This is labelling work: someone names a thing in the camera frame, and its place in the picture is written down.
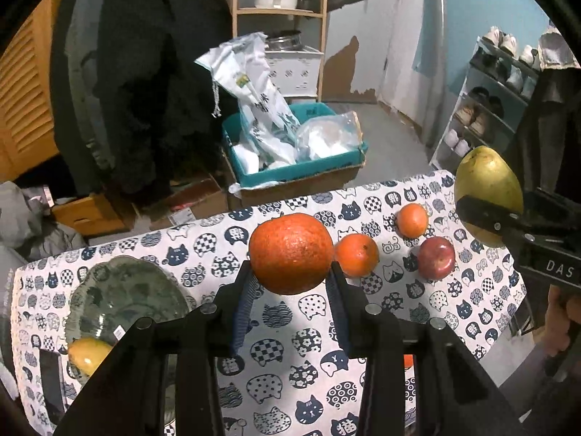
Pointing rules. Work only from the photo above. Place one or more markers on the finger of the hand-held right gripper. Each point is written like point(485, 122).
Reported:
point(551, 206)
point(488, 218)

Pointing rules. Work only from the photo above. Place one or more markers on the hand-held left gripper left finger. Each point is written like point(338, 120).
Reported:
point(243, 309)

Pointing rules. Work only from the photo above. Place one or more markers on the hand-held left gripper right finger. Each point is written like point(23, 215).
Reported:
point(340, 309)

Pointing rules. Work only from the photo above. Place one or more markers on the yellow-green mango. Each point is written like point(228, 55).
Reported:
point(490, 181)

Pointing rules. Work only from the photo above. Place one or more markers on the red apple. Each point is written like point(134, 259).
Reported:
point(435, 258)

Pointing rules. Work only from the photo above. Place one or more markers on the small orange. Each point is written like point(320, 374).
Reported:
point(408, 361)
point(290, 254)

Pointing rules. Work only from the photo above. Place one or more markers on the green glass bowl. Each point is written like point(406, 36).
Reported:
point(127, 290)

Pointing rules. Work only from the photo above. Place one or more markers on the yellow mango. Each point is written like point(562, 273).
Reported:
point(88, 354)

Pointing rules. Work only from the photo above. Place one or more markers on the person's right hand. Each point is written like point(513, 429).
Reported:
point(563, 313)

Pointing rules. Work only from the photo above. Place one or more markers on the dark hanging garment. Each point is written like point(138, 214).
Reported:
point(553, 122)

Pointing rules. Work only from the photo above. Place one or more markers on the cat-print tablecloth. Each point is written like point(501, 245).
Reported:
point(295, 390)

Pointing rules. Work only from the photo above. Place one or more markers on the flat labelled cardboard carton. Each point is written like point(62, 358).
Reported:
point(190, 204)

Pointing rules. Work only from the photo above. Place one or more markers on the brown cardboard box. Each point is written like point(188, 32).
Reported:
point(299, 188)

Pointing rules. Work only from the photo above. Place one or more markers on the white shoe rack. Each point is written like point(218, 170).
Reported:
point(467, 81)

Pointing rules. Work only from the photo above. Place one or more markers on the grey shoe rack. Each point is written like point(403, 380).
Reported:
point(494, 77)

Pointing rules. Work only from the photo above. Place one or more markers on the teal box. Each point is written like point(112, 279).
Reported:
point(317, 166)

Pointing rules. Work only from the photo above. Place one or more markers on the beige cloth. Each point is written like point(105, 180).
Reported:
point(556, 50)

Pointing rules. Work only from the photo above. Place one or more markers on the clear plastic bag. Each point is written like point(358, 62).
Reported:
point(329, 134)

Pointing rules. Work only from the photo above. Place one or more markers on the wooden crate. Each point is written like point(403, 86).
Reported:
point(90, 215)

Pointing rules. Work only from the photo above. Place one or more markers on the metal pipe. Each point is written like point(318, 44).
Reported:
point(439, 18)

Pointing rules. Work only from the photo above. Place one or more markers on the white rice bag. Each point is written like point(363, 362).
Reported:
point(254, 100)

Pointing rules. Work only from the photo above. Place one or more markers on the pale grey door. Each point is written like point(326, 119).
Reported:
point(363, 32)

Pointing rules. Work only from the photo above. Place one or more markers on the pile of grey clothes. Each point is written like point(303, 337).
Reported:
point(27, 218)

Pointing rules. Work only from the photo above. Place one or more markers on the white patterned storage box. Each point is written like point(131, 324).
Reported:
point(293, 70)

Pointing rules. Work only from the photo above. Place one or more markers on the wooden shelf rack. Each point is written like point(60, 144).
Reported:
point(324, 32)

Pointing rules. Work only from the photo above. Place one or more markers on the black hanging coat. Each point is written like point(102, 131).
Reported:
point(150, 77)

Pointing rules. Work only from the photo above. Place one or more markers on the steel pot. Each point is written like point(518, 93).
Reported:
point(283, 41)

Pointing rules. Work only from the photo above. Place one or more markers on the wooden louvered wardrobe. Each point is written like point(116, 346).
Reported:
point(22, 91)

